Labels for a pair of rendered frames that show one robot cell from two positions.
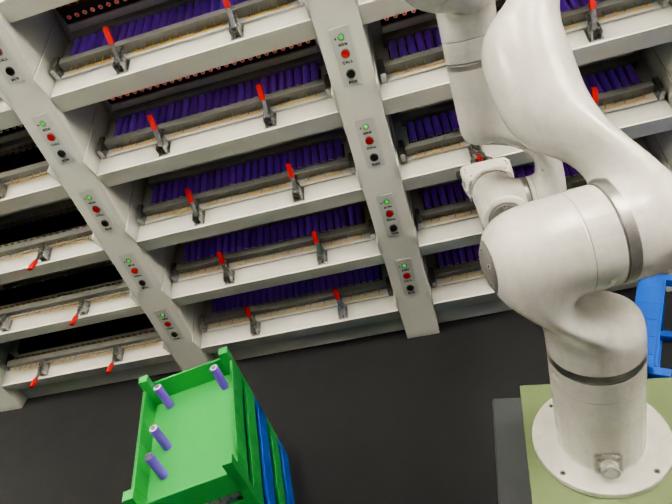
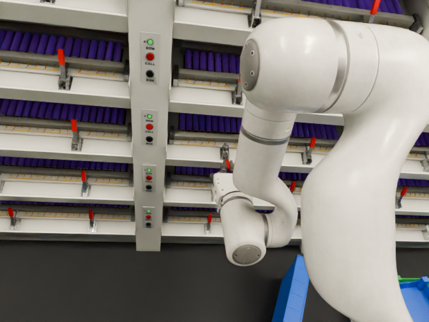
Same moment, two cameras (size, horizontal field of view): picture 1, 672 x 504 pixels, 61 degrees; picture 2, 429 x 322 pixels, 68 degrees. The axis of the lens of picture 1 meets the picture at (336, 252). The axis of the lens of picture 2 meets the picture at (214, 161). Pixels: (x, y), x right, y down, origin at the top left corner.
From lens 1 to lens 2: 0.49 m
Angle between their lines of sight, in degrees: 21
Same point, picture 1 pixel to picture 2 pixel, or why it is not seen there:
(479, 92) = (263, 162)
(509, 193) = (255, 236)
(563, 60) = (392, 245)
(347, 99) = (140, 91)
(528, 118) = (341, 294)
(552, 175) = (288, 229)
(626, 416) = not seen: outside the picture
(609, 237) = not seen: outside the picture
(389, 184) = (155, 159)
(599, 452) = not seen: outside the picture
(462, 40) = (267, 119)
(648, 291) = (301, 271)
